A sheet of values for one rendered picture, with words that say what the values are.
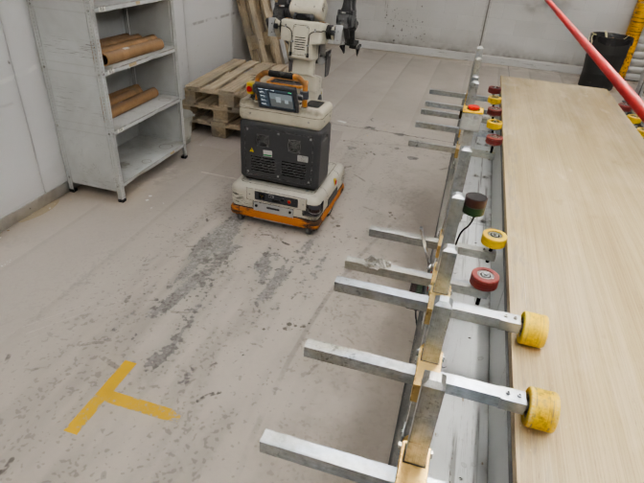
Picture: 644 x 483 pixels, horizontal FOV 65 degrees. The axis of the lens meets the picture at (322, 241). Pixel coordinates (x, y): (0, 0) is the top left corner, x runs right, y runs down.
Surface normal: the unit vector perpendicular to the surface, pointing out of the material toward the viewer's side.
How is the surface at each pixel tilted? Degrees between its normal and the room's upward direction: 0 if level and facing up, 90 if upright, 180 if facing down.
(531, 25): 90
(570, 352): 0
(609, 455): 0
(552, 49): 90
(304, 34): 82
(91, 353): 0
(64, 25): 90
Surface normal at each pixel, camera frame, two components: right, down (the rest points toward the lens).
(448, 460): 0.06, -0.85
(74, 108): -0.29, 0.50
